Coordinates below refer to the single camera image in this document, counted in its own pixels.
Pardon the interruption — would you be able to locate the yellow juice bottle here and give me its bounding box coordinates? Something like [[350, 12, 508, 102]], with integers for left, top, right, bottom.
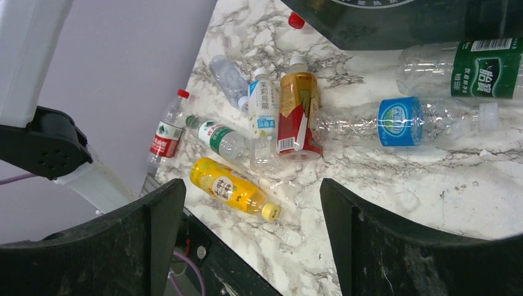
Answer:
[[189, 157, 281, 221]]

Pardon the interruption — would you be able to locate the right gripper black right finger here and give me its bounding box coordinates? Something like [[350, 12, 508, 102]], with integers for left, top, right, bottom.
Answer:
[[320, 178, 522, 295]]

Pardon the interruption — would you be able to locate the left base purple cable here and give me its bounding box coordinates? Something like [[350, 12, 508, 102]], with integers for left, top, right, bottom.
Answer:
[[168, 250, 207, 296]]

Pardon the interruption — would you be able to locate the dark green trash bin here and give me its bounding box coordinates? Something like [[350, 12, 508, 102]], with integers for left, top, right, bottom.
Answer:
[[284, 0, 522, 51]]

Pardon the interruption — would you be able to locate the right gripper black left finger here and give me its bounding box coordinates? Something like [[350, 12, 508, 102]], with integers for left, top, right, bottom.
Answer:
[[1, 179, 186, 295]]

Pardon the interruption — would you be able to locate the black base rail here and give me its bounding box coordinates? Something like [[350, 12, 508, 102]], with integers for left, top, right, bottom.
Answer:
[[141, 171, 282, 296]]

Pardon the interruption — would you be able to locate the clear square jasmine bottle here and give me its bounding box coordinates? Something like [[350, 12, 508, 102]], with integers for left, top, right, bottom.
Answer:
[[249, 67, 280, 171]]

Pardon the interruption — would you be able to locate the clear bottle dark green label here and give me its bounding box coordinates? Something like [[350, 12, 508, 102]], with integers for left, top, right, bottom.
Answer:
[[396, 38, 522, 100]]

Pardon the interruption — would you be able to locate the clear bottle blue label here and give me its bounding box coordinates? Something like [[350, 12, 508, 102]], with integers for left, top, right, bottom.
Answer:
[[311, 96, 500, 147]]

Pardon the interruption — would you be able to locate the red gold label bottle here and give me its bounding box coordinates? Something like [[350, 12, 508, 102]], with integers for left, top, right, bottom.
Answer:
[[277, 55, 323, 161]]

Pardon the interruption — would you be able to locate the clear bottle green white label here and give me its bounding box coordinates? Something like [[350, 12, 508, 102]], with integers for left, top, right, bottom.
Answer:
[[185, 115, 249, 162]]

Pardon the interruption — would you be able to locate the red cap bottle table edge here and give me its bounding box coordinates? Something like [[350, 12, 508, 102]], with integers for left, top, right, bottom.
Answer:
[[147, 89, 190, 167]]

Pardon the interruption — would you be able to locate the small clear water bottle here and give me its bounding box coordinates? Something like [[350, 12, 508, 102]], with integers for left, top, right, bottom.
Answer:
[[209, 54, 249, 113]]

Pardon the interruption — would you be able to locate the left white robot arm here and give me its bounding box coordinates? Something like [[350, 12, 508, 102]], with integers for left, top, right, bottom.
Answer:
[[1, 1, 136, 213]]

